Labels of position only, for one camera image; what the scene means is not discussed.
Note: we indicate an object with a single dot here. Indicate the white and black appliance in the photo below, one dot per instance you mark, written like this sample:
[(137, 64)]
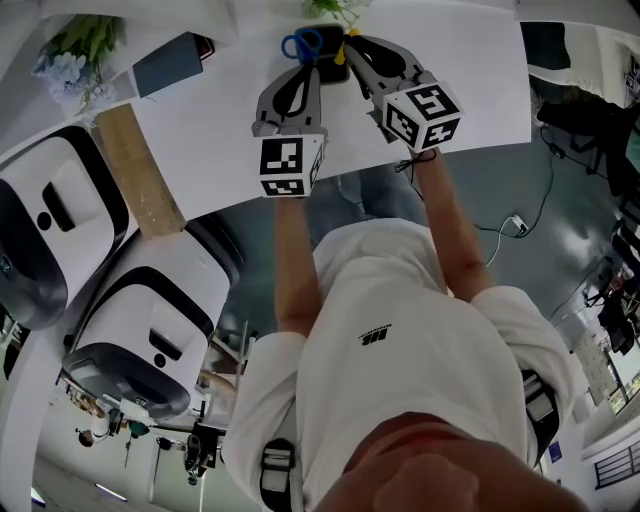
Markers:
[(155, 320), (55, 210)]

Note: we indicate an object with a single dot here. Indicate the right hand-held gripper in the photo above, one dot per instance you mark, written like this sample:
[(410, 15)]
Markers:
[(425, 117)]

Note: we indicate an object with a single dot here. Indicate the person's blue jeans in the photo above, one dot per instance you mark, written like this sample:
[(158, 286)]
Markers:
[(390, 192)]

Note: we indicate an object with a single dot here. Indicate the green plant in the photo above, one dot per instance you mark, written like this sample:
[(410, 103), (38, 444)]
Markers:
[(327, 7)]

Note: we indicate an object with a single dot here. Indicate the black pen case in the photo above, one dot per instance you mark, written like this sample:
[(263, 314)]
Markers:
[(332, 67)]

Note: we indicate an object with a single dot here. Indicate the cork board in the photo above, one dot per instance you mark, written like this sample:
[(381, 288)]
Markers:
[(137, 165)]

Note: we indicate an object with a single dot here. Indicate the white power adapter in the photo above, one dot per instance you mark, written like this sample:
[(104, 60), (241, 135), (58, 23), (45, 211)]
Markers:
[(518, 224)]

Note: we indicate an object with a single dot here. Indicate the person's white shirt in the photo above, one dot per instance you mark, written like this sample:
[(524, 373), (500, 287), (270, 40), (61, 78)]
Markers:
[(400, 360)]

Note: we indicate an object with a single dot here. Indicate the brown notebook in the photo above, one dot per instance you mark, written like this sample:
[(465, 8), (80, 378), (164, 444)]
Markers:
[(206, 47)]

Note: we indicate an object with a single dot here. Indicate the person's face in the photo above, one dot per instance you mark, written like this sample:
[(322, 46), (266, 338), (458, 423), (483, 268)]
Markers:
[(440, 470)]

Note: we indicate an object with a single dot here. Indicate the person's right forearm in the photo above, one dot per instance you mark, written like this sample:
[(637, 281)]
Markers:
[(450, 220)]

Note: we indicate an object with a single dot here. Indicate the white desk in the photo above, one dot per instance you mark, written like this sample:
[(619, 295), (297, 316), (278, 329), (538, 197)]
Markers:
[(200, 150)]

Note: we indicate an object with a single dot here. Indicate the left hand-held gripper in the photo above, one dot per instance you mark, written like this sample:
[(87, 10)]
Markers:
[(287, 172)]

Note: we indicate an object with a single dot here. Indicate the yellow pen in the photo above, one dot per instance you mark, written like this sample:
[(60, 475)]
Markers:
[(341, 54)]

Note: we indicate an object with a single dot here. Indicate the person's left forearm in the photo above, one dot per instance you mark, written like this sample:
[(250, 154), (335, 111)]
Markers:
[(296, 260)]

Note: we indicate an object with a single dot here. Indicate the blue and white flower bouquet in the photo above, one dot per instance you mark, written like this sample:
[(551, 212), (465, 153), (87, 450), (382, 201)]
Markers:
[(75, 65)]

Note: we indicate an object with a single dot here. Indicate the dark blue notebook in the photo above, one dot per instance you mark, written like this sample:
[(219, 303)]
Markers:
[(167, 65)]

